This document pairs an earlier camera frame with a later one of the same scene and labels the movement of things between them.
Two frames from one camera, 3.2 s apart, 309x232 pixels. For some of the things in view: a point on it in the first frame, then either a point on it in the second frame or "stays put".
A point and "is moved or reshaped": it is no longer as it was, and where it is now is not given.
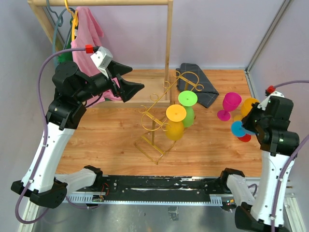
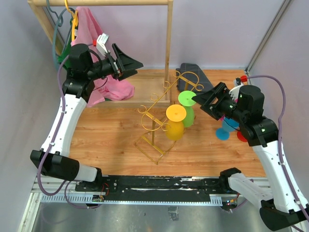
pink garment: [90, 34] stays put
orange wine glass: [175, 114] stays put
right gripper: [246, 122] → [204, 99]
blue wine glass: [237, 130] is moved or reshaped
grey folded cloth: [189, 77] stays put
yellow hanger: [75, 19] stays put
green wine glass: [187, 99] stays put
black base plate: [161, 188] stays put
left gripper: [127, 89] → [121, 67]
